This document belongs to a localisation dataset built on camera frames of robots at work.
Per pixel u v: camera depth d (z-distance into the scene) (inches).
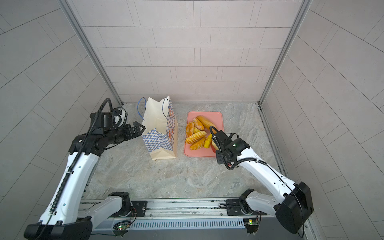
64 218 13.8
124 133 23.5
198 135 35.0
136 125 24.4
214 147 33.4
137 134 24.0
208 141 35.1
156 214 27.9
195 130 36.9
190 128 37.0
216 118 42.6
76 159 16.2
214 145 33.8
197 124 38.1
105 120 20.3
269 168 17.6
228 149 21.0
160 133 27.3
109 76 39.9
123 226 25.2
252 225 26.7
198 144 34.2
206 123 39.0
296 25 30.3
